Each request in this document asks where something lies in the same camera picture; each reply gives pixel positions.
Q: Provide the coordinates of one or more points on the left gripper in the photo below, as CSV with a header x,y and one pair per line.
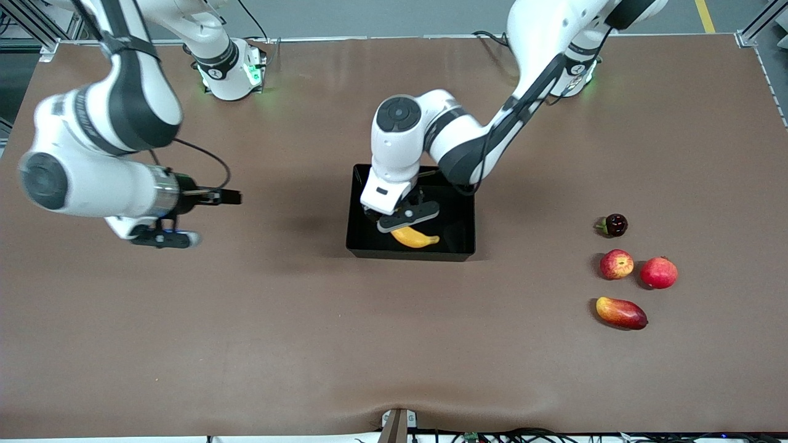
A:
x,y
414,199

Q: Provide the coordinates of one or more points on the small green circuit board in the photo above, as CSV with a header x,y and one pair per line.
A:
x,y
471,437

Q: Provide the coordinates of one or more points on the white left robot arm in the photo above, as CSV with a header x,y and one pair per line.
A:
x,y
542,37

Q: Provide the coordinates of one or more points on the red yellow apple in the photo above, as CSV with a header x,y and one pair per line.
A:
x,y
617,264

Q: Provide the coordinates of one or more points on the brown table mat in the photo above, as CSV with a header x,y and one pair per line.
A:
x,y
246,338

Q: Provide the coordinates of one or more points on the black rectangular plastic box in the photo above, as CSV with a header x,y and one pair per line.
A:
x,y
455,240

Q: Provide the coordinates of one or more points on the metal table clamp bracket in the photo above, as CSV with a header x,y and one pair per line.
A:
x,y
397,427

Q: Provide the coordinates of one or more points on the red round apple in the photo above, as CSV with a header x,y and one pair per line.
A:
x,y
660,275

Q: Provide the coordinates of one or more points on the aluminium frame profile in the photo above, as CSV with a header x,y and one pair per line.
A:
x,y
31,24
760,21

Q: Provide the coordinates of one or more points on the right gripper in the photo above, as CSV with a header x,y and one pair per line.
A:
x,y
188,195

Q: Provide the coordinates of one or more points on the yellow banana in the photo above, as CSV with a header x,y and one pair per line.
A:
x,y
415,239

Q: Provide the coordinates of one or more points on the dark purple mangosteen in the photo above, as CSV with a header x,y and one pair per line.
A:
x,y
617,225

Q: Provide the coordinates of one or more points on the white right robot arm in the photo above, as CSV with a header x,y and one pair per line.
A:
x,y
80,184

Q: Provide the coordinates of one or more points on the red yellow mango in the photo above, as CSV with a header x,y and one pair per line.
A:
x,y
622,314

